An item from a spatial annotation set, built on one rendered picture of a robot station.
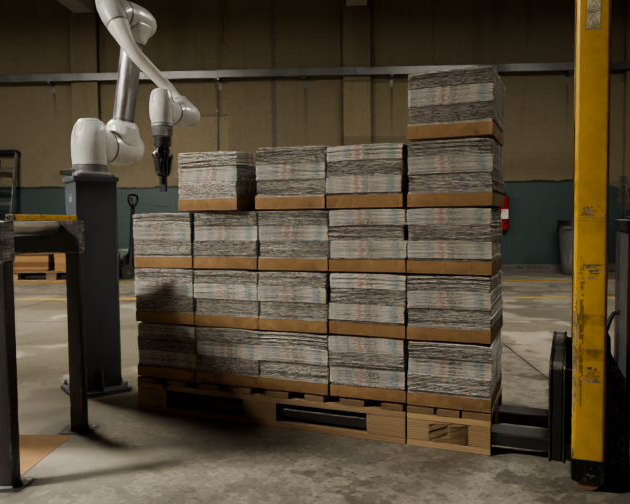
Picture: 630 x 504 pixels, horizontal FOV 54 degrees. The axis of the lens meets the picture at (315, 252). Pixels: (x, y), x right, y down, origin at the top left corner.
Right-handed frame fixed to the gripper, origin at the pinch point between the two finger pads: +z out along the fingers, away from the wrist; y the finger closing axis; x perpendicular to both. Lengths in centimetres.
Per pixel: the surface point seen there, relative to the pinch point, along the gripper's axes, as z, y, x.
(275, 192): 6, -18, -64
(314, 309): 50, -18, -79
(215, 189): 4.5, -20.2, -39.1
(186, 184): 2.0, -18.7, -24.8
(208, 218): 15.7, -18.4, -34.5
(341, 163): -3, -18, -90
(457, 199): 10, -18, -132
